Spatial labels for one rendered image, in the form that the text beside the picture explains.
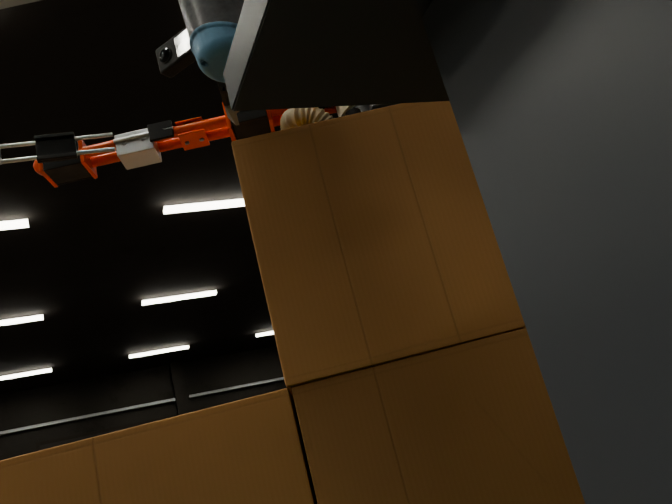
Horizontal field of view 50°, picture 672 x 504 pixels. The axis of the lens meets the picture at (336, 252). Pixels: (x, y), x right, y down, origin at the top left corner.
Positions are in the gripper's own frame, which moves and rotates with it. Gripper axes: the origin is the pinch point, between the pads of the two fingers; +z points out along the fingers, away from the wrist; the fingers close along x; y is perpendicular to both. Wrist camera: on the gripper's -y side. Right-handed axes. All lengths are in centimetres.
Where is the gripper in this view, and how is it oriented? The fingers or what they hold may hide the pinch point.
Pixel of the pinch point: (224, 88)
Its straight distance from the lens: 128.8
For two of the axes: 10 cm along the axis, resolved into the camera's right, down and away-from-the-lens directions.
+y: 9.7, -2.4, 0.6
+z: 0.2, 3.3, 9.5
